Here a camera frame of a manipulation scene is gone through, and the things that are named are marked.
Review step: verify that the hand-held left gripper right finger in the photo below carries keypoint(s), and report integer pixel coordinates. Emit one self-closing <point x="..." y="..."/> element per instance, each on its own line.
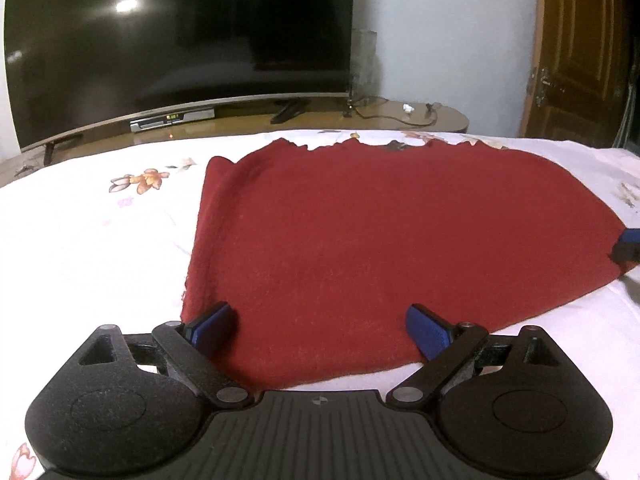
<point x="425" y="329"/>

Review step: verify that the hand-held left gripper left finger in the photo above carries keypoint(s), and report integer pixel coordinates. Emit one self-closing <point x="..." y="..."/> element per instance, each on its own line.
<point x="216" y="322"/>

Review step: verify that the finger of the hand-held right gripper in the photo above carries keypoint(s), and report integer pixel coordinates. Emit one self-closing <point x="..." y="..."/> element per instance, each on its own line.
<point x="627" y="252"/>

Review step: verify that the red beaded sweater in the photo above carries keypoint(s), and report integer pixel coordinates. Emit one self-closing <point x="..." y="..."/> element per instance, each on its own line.
<point x="380" y="240"/>

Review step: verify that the white floral bed sheet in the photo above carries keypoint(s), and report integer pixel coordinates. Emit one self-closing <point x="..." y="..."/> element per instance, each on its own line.
<point x="90" y="240"/>

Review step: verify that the silver set-top box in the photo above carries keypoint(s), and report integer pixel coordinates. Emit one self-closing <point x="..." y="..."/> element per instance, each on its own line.
<point x="172" y="120"/>

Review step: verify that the brown wooden door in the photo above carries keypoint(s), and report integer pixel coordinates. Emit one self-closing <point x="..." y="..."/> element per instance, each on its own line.
<point x="580" y="50"/>

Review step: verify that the small white object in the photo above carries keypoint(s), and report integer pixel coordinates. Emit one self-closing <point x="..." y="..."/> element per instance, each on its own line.
<point x="407" y="108"/>

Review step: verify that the wooden television cabinet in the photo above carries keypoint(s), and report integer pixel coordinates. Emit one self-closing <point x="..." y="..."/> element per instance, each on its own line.
<point x="325" y="120"/>

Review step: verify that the clear glass vase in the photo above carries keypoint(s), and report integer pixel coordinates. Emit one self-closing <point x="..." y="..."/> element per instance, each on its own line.
<point x="364" y="60"/>

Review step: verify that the black curved television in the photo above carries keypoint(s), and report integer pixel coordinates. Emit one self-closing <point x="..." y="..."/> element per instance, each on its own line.
<point x="165" y="45"/>

